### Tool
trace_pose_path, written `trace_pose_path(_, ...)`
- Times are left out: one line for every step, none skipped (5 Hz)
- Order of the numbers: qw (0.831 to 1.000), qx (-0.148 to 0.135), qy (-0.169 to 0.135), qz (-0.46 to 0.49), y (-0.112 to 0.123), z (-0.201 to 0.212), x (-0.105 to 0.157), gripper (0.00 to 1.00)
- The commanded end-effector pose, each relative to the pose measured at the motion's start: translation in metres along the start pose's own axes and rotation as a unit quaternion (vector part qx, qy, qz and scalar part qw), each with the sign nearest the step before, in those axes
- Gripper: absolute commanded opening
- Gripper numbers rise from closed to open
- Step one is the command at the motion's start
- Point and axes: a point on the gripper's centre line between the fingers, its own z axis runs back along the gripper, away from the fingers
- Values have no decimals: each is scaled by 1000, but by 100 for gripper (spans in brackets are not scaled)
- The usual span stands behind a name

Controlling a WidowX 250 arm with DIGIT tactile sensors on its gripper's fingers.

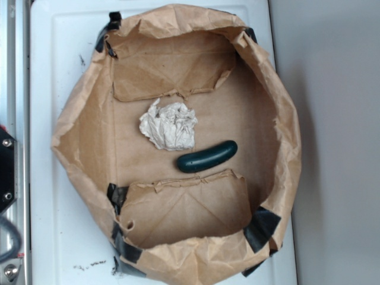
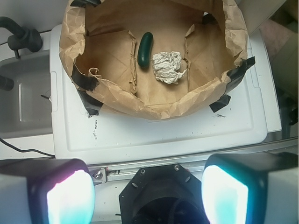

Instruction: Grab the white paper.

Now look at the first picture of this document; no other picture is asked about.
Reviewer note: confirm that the white paper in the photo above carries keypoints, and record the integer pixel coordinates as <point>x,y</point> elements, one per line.
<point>170,127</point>

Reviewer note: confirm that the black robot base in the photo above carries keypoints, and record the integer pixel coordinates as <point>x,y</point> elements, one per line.
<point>8,169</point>

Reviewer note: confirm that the dark green cucumber toy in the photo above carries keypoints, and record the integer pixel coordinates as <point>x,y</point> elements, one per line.
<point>208,158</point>

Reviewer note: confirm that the brown paper bag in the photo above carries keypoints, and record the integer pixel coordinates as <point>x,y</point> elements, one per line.
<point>164,224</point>

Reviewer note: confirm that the white tray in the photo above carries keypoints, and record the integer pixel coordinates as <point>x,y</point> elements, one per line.
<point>67,246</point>

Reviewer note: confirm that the metal rail frame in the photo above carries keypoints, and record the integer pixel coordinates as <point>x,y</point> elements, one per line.
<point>15,79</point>

